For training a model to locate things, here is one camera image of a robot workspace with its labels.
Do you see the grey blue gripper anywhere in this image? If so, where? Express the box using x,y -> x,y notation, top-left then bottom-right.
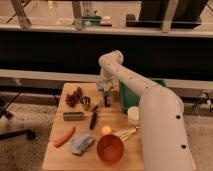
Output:
96,79 -> 115,107

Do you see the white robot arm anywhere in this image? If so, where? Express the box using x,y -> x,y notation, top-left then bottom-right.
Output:
99,50 -> 194,171

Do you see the small metal cup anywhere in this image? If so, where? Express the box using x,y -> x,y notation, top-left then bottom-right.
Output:
80,96 -> 91,110

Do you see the white plastic cup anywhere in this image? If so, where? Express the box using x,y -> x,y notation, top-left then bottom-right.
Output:
127,106 -> 139,126

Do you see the green plastic bin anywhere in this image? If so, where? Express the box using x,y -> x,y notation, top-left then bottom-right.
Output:
118,78 -> 167,114

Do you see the small yellow ball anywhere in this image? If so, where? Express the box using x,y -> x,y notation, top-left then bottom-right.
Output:
101,125 -> 112,135

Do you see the grey rectangular block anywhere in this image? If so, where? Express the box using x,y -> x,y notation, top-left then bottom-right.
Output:
63,112 -> 85,121

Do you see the orange plastic bowl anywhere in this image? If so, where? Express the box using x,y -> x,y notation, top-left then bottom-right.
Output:
96,134 -> 124,164

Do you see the orange carrot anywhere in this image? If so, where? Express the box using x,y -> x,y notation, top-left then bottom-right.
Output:
54,126 -> 76,148

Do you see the black office chair base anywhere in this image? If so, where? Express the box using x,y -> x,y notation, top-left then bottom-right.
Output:
0,93 -> 36,141

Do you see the black handled knife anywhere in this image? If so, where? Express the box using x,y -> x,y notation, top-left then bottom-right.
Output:
89,105 -> 100,130

